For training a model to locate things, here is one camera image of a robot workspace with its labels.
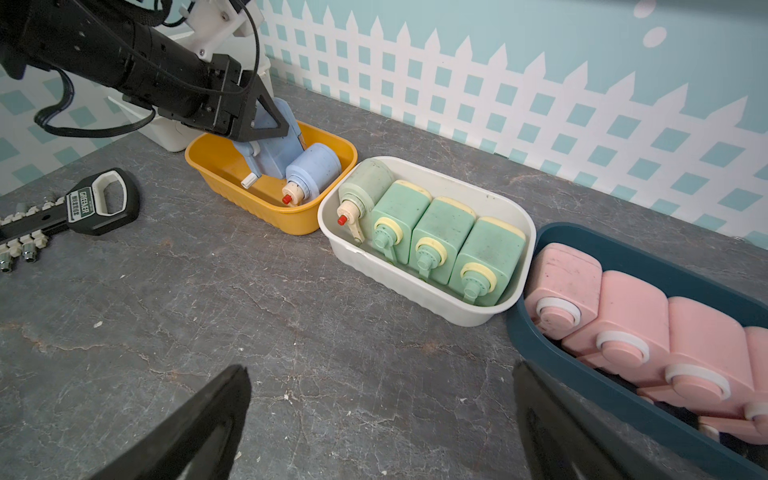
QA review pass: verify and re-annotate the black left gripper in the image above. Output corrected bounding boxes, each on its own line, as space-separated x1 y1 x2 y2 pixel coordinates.
122 26 289 142

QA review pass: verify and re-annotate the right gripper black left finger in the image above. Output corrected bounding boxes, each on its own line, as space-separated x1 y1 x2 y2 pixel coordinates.
92 364 252 479

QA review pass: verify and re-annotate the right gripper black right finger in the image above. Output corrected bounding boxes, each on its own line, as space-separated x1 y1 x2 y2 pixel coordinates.
513 361 673 479

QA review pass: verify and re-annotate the blue sharpener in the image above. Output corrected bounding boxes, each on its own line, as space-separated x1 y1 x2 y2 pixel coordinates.
282 143 342 206
233 98 305 189

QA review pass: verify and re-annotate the yellow plastic storage tub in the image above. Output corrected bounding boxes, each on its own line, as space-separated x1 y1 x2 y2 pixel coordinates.
185 121 358 236

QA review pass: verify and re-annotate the pink sharpener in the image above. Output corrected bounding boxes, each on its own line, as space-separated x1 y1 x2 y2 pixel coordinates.
561 270 670 387
637 297 754 418
698 326 767 445
524 243 603 340

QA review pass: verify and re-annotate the pale green round sharpener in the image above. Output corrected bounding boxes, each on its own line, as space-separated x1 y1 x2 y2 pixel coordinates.
336 159 395 243

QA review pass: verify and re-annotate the dark teal storage tub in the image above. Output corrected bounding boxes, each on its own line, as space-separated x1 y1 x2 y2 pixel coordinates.
507 222 767 479

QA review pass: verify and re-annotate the white plastic storage tub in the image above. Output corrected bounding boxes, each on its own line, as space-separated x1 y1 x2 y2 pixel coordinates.
318 156 537 327

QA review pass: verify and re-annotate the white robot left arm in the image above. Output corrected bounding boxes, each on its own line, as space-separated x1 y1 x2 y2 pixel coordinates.
1 1 289 142

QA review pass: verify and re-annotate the black digital scale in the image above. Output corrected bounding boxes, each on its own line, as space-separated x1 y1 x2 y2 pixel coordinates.
64 168 140 236

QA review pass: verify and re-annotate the black drill bit rack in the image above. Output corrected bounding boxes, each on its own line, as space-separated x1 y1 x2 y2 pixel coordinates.
1 197 68 273

